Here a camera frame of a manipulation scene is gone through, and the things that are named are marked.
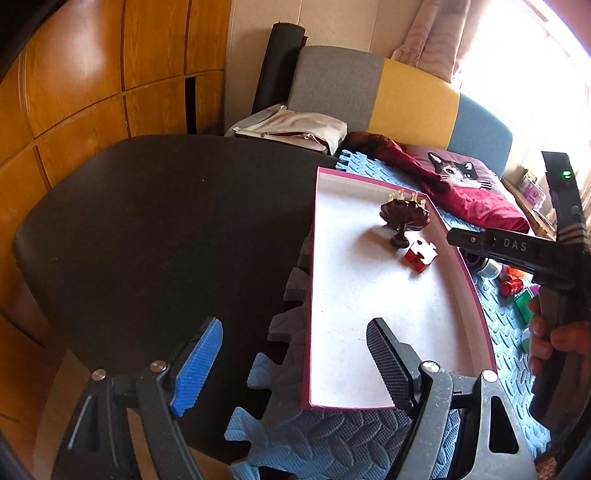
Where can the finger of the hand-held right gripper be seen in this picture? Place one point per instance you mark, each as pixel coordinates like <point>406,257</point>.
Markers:
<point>494,247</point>

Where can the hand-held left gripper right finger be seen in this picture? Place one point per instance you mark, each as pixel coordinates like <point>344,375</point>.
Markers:
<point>392,369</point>

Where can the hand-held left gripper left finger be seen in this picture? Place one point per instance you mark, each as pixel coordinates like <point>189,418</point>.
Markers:
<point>198,369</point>

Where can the grey black roll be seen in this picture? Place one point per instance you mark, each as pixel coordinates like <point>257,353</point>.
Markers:
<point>482,266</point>

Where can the pink-rimmed white box tray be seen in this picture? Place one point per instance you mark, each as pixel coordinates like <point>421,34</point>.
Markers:
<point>369,304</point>

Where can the person's right hand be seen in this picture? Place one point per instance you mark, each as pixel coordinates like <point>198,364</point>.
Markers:
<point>572,339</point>

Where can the red toy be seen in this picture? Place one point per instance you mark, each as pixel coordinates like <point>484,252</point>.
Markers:
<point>512,287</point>

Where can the maroon blanket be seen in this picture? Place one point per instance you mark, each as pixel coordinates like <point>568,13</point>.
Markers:
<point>466,203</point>

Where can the wooden desk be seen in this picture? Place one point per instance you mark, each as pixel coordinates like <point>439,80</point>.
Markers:
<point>538,217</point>

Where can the green toy block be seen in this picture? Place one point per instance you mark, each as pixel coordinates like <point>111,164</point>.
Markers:
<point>525,307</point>

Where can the purple box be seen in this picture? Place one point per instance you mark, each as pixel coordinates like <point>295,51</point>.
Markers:
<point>532,189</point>

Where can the red puzzle-shaped block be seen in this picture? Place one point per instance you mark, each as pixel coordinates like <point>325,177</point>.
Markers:
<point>415,263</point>

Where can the cat print pillow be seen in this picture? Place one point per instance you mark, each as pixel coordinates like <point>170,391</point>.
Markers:
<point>461,168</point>

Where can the brown toy tree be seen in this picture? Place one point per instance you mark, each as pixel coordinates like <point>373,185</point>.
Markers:
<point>406,214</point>

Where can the blue foam mat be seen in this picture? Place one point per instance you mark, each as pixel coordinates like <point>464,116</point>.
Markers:
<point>323,438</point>

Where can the dark grey foam mat tile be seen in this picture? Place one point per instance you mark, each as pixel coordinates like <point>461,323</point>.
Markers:
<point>288,288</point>

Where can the grey yellow blue headboard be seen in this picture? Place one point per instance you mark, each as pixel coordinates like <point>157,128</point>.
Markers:
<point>415,101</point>

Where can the pink patterned curtain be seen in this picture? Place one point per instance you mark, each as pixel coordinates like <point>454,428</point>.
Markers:
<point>434,41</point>

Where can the beige cloth bag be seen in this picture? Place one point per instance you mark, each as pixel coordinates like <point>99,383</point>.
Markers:
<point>295,124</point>

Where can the black rolled mat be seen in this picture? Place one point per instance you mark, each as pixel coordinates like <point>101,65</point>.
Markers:
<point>277,69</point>

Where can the wooden wardrobe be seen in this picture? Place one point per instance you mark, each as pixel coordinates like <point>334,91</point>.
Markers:
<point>92,69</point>

